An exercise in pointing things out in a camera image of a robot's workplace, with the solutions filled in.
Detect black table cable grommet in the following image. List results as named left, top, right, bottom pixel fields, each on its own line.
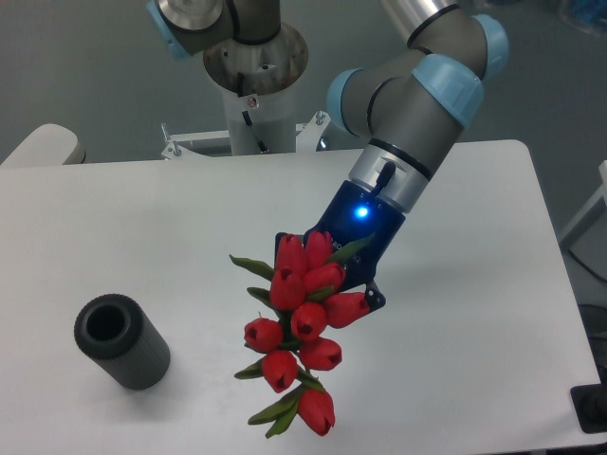
left=570, top=384, right=606, bottom=434

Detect red tulip bouquet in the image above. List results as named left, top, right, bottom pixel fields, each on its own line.
left=230, top=231, right=371, bottom=438

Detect white metal mounting frame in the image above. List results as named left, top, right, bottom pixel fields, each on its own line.
left=160, top=111, right=332, bottom=160

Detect black cable on pedestal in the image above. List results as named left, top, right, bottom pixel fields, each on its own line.
left=235, top=71, right=270, bottom=155

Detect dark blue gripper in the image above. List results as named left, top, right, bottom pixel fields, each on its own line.
left=274, top=181, right=405, bottom=313

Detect dark grey ribbed vase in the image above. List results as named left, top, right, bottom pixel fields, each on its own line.
left=73, top=294, right=171, bottom=391

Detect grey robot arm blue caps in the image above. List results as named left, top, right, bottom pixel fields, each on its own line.
left=147, top=1, right=509, bottom=309

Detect white furniture at right edge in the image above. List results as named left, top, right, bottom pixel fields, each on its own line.
left=558, top=161, right=606, bottom=251

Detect white chair back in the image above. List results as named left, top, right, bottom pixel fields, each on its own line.
left=1, top=123, right=86, bottom=169

